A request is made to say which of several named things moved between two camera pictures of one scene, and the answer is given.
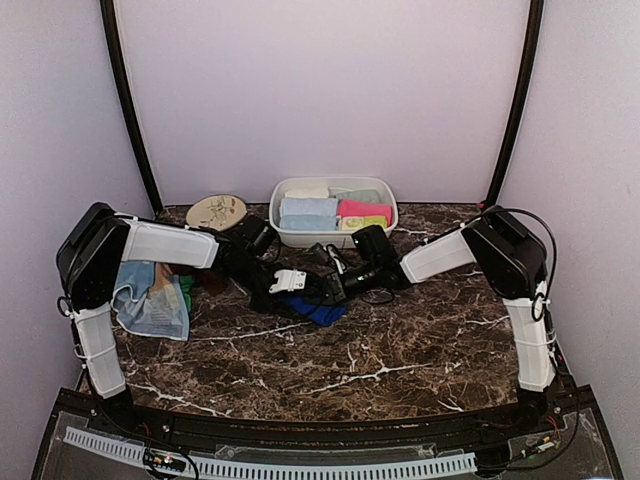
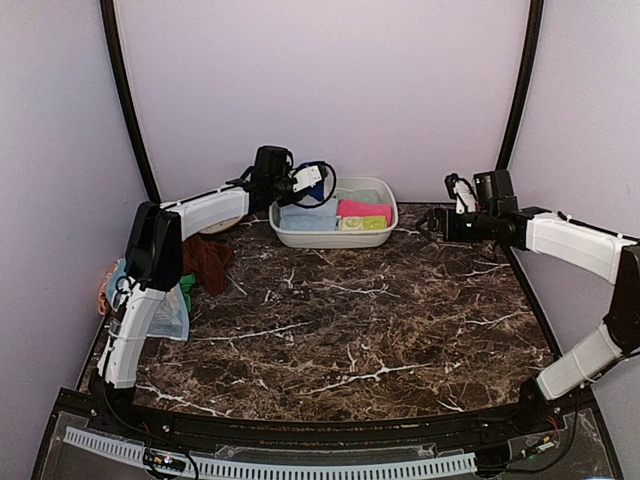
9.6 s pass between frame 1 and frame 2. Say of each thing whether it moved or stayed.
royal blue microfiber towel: moved
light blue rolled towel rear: stayed
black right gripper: moved
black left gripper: moved
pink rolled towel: stayed
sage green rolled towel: stayed
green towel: stayed
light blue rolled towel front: stayed
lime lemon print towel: stayed
